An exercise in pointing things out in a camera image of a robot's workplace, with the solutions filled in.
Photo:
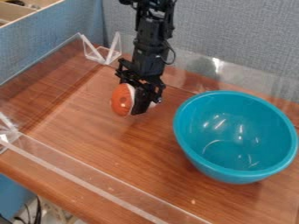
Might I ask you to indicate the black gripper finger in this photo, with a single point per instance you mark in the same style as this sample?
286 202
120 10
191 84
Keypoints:
143 101

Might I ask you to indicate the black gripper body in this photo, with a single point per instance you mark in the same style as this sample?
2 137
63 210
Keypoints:
150 83

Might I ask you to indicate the brown white plush mushroom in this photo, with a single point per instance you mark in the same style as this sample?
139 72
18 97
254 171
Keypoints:
122 99

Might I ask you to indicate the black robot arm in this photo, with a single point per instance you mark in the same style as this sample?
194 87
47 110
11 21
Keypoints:
142 72

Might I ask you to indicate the blue plastic bowl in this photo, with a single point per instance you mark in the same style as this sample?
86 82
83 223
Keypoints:
235 136

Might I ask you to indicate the wooden shelf box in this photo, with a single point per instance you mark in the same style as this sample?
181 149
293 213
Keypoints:
15 10

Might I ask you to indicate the clear acrylic barrier wall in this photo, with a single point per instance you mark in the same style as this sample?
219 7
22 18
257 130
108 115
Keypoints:
114 169

